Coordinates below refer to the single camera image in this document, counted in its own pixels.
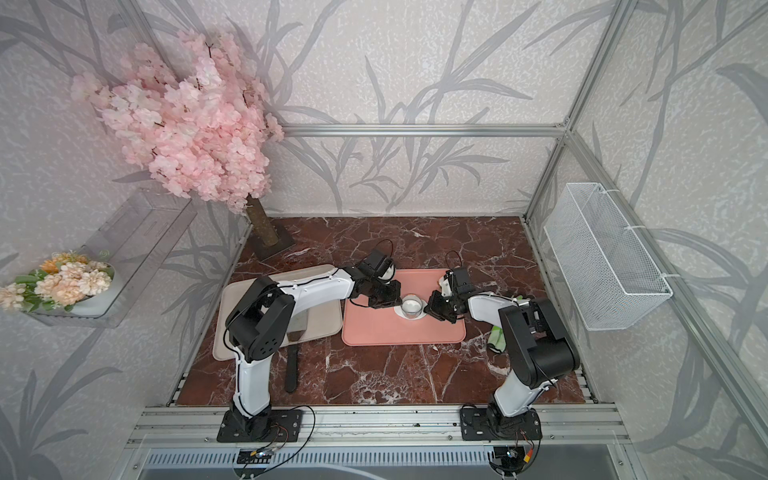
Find metal ring cutter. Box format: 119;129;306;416
400;294;424;312

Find white dough piece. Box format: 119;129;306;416
394;306;426;321

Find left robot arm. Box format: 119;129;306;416
216;249;402;443

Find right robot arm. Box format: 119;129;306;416
425;268;580;442

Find pink rectangular tray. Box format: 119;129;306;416
342;269;466;346

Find beige rectangular tray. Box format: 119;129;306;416
212;264;343;361

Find pink cherry blossom tree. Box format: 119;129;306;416
71;31;294;259

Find white wire mesh basket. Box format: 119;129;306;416
544;182;673;331

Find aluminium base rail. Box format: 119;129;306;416
126;404;630;449

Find clear acrylic wall shelf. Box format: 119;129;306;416
30;188;197;328

